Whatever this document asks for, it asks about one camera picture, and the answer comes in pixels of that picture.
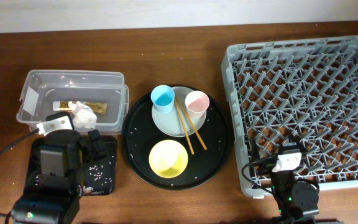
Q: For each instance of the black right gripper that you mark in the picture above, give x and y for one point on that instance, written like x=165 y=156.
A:
x=298 y=167

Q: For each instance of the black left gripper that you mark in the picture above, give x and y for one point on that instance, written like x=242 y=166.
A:
x=91 y=154

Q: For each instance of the food leftovers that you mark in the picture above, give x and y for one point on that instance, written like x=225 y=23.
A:
x=98 y=180

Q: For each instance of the white napkin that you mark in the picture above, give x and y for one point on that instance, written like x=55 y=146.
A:
x=84 y=117

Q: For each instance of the gold chopstick wrapper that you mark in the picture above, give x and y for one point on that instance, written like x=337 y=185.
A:
x=100 y=108

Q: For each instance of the yellow bowl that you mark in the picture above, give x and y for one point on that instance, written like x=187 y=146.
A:
x=168 y=159

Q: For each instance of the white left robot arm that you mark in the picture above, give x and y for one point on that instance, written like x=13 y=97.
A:
x=65 y=166

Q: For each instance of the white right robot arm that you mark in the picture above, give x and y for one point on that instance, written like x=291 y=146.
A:
x=297 y=199

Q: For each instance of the grey dishwasher rack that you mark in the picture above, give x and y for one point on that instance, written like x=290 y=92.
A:
x=307 y=88

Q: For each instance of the black rectangular tray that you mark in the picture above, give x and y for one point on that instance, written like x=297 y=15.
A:
x=33 y=170

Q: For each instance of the round black tray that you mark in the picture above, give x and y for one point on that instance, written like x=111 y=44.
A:
x=140 y=134

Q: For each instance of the clear plastic bin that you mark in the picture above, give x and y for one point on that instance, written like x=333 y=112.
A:
x=43 y=87

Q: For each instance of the blue cup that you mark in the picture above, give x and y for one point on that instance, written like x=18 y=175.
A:
x=162 y=97

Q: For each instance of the left wooden chopstick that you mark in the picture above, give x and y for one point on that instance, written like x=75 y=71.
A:
x=177 y=107

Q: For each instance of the wooden chopstick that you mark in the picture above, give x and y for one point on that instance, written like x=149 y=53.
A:
x=177 y=107
x=193 y=126

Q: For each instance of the right wooden chopstick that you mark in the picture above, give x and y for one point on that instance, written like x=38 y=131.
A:
x=193 y=126

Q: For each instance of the pink cup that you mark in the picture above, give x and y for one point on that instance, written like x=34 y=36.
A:
x=196 y=102

